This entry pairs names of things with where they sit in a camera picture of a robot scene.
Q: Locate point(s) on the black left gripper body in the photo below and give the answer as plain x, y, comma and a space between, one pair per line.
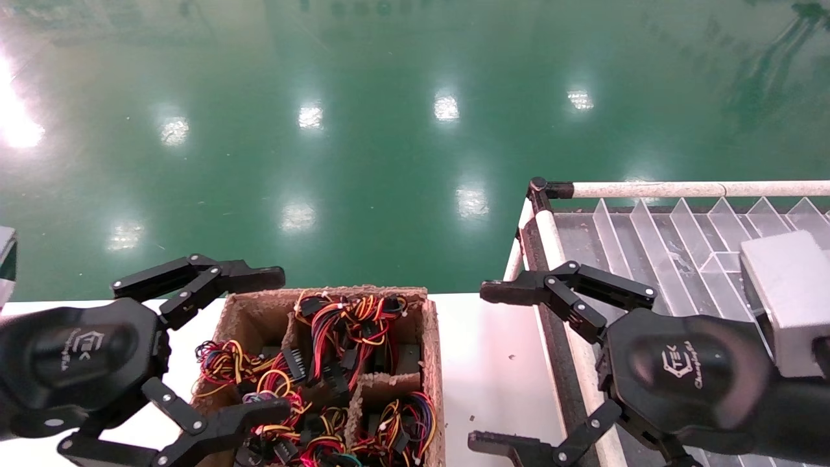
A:
65, 357

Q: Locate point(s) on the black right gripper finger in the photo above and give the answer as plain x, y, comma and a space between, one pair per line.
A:
577, 444
557, 285

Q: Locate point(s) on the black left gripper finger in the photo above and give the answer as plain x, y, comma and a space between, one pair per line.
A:
220, 425
207, 275

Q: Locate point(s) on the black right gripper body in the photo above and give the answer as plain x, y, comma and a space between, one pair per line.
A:
681, 370

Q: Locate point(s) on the brown pulp compartment tray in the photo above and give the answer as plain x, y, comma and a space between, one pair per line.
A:
259, 318

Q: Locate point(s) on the clear acrylic divider tray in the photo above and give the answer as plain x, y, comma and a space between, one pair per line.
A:
655, 246

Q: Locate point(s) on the conveyor with clear dividers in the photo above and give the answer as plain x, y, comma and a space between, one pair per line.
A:
648, 189

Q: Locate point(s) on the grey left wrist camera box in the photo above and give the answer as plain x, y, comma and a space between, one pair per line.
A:
6, 266

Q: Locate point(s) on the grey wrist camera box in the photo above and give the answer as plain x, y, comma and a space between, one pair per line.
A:
6, 266
791, 292

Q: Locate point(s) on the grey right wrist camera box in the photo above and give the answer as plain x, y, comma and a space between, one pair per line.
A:
791, 292

